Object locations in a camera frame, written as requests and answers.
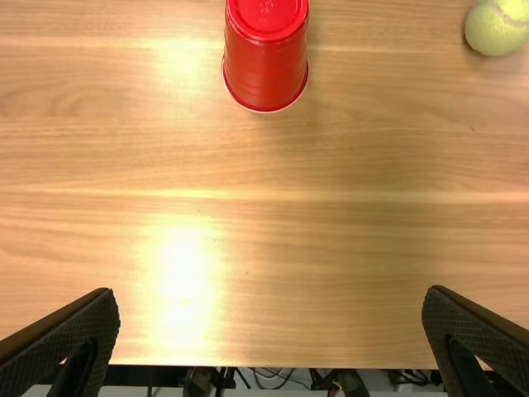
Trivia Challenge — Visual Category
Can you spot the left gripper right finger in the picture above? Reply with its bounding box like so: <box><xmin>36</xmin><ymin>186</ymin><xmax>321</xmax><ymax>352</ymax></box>
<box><xmin>421</xmin><ymin>285</ymin><xmax>529</xmax><ymax>397</ymax></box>

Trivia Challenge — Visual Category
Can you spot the red cup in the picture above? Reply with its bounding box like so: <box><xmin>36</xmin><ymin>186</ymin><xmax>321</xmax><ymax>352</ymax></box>
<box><xmin>221</xmin><ymin>0</ymin><xmax>310</xmax><ymax>114</ymax></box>

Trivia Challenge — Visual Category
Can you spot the yellow ball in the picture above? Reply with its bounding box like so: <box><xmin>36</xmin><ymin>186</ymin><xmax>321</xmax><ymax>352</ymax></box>
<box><xmin>464</xmin><ymin>0</ymin><xmax>529</xmax><ymax>57</ymax></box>

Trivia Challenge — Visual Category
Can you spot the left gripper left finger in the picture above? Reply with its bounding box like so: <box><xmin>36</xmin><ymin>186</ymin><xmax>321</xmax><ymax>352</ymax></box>
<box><xmin>0</xmin><ymin>287</ymin><xmax>122</xmax><ymax>397</ymax></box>

